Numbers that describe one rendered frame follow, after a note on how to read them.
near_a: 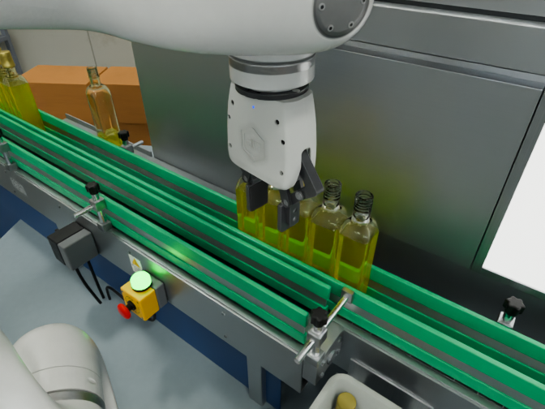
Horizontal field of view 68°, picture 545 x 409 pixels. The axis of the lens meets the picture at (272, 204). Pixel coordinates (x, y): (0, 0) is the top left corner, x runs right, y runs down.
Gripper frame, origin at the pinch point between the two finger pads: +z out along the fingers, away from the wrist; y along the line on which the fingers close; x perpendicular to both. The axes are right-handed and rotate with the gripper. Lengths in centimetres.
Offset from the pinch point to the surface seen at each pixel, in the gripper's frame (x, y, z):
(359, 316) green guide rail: 16.7, 5.6, 31.2
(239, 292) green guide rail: 4.0, -13.4, 30.4
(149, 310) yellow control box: -7, -33, 44
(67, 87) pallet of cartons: 57, -261, 70
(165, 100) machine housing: 24, -67, 13
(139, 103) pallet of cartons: 89, -226, 81
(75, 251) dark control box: -12, -60, 41
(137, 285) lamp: -7, -36, 37
